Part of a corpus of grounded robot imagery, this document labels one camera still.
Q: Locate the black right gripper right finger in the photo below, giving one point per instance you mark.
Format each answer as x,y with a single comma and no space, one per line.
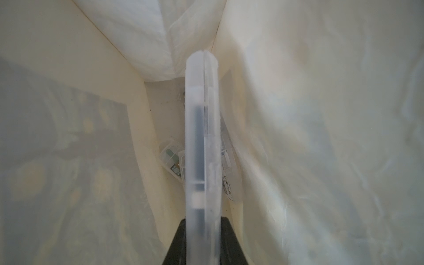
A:
231,252

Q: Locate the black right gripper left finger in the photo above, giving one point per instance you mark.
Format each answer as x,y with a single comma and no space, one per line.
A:
177,252

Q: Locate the clear case blue compass red label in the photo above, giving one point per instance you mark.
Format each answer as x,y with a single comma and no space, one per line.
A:
232,181

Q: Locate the clear case green compass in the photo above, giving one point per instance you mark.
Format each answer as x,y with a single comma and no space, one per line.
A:
169,158

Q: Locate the canvas bag starry night print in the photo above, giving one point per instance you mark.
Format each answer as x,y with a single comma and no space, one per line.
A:
323,102

